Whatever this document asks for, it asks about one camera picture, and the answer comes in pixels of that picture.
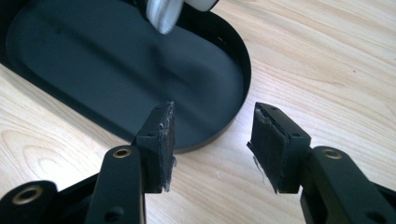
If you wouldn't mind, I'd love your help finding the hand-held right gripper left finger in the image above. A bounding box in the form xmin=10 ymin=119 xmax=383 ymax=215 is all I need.
xmin=132 ymin=100 xmax=178 ymax=194

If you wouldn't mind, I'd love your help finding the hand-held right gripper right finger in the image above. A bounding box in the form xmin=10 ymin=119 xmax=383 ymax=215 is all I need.
xmin=246 ymin=101 xmax=313 ymax=195

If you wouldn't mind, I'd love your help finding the black oval tray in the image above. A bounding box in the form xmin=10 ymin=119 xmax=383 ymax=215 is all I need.
xmin=0 ymin=0 xmax=253 ymax=155

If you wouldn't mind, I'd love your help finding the silver flashlight keychain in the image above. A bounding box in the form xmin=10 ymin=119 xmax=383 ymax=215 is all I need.
xmin=145 ymin=0 xmax=185 ymax=35

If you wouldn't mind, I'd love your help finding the white rounded object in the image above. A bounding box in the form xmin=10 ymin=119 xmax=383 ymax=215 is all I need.
xmin=186 ymin=0 xmax=220 ymax=13

